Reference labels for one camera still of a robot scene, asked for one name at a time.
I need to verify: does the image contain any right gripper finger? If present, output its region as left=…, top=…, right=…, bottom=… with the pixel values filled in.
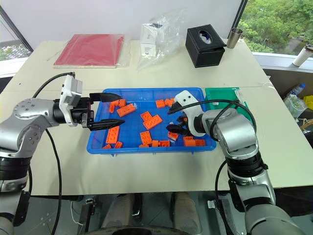
left=166, top=124, right=188, bottom=136
left=167, top=102, right=184, bottom=115

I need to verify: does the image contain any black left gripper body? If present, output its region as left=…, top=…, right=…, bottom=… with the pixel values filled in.
left=70, top=96, right=95, bottom=129

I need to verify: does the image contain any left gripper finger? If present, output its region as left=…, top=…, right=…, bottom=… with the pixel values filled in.
left=89, top=92, right=122, bottom=103
left=88, top=118, right=126, bottom=132

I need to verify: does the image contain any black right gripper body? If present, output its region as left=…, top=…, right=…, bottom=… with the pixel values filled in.
left=176, top=114, right=195, bottom=137

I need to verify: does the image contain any blue plastic bin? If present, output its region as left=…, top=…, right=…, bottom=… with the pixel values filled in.
left=87, top=87, right=218, bottom=156

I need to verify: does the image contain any green plastic bin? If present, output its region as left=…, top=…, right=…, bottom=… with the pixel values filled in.
left=204, top=86, right=250, bottom=123

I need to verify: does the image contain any long orange building brick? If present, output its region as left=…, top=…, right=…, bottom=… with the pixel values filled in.
left=139, top=130, right=153, bottom=145
left=142, top=115, right=163, bottom=131
left=116, top=103, right=136, bottom=117
left=105, top=126, right=121, bottom=144

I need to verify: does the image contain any red paper stack in sleeve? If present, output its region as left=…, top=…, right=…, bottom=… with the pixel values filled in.
left=53, top=33, right=126, bottom=70

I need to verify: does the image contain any white label strip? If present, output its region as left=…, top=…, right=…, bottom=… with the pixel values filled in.
left=230, top=86, right=246, bottom=101

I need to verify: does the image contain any black tissue box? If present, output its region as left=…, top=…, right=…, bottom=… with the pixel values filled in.
left=184, top=23, right=226, bottom=69

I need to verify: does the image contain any white cardboard box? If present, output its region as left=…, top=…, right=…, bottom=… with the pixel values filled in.
left=140, top=23, right=165, bottom=59

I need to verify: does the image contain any clear plastic bag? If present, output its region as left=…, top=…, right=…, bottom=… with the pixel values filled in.
left=136, top=8, right=188, bottom=71

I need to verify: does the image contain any grey rounded leg shape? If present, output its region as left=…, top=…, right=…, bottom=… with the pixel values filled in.
left=170, top=191, right=201, bottom=235
left=101, top=192, right=143, bottom=229

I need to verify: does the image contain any steel cup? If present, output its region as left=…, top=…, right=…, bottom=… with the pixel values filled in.
left=225, top=27, right=244, bottom=49

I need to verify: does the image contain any clear plastic water bottle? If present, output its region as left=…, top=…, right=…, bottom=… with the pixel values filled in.
left=283, top=83, right=307, bottom=100

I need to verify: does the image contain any yellow object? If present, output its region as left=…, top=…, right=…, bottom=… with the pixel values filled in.
left=302, top=94, right=313, bottom=111

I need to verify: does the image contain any white travel tumbler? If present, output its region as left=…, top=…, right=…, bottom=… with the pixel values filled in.
left=291, top=44, right=313, bottom=68

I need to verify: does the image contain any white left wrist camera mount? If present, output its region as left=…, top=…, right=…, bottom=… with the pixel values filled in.
left=60, top=74, right=84, bottom=127

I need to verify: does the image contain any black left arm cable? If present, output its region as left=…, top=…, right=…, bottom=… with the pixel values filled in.
left=28, top=71, right=76, bottom=235

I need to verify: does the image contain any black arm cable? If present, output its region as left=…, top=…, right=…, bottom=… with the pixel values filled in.
left=28, top=71, right=76, bottom=235
left=180, top=99, right=269, bottom=201

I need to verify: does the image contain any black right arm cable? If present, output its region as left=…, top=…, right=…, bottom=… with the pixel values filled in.
left=180, top=99, right=269, bottom=201

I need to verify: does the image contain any thin white cable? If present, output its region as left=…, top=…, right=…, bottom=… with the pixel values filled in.
left=70, top=200, right=84, bottom=226

